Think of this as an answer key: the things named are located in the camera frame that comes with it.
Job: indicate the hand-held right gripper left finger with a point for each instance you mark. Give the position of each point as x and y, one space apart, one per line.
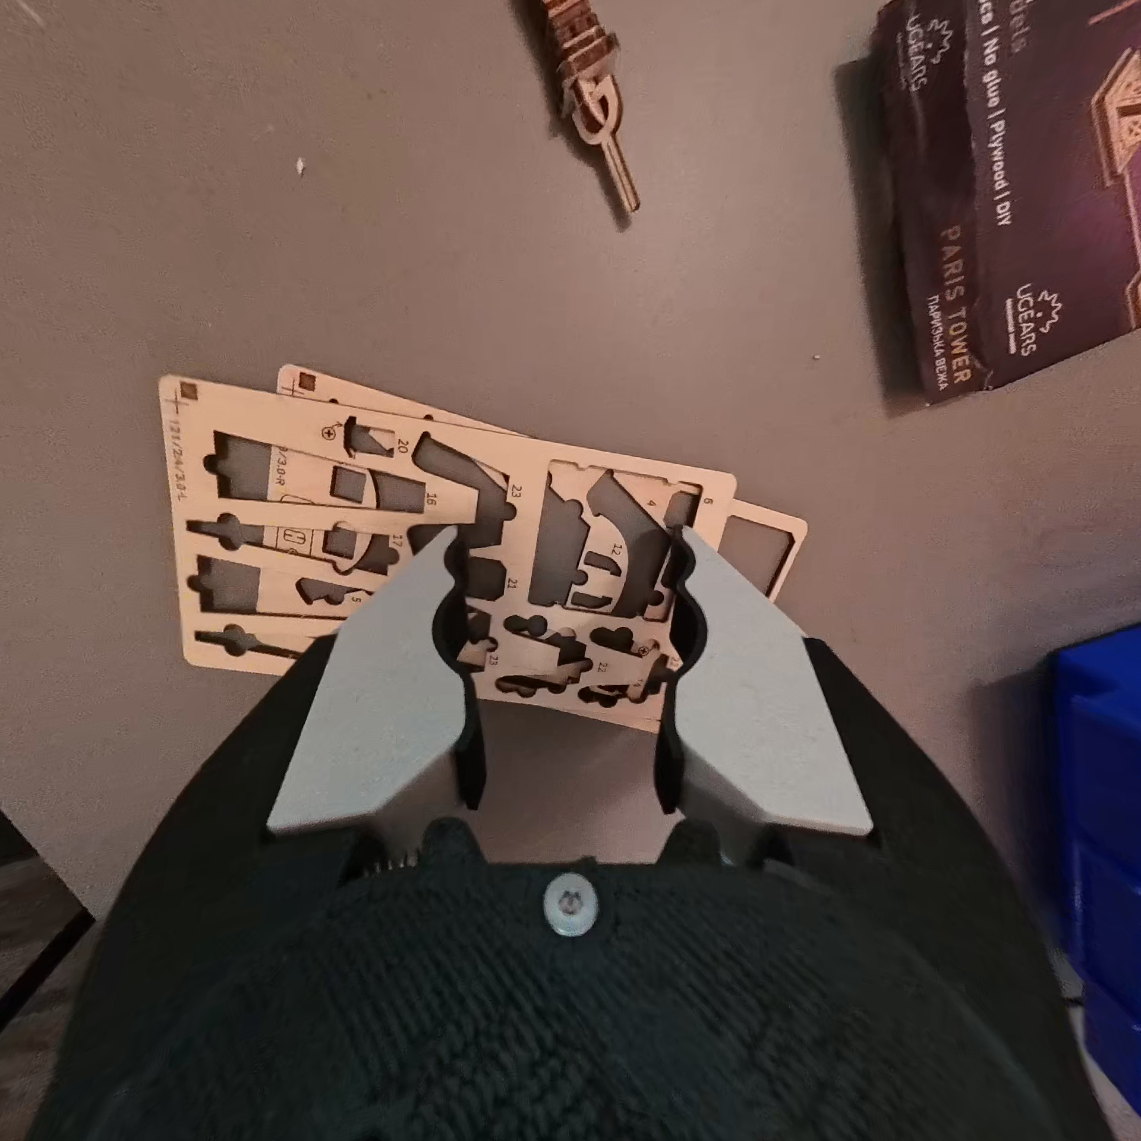
374 713

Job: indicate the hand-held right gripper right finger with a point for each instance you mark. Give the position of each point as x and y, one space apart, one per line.
766 713

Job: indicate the wooden puzzle part sheet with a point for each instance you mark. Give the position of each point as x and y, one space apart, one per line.
267 410
374 404

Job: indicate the grey desk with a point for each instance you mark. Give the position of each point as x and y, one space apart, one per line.
356 222

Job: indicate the blue storage bin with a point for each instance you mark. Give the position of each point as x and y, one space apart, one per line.
1105 802

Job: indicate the purple puzzle box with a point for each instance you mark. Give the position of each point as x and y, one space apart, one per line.
980 222

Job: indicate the wooden tower spire model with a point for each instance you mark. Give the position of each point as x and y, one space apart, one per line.
579 35

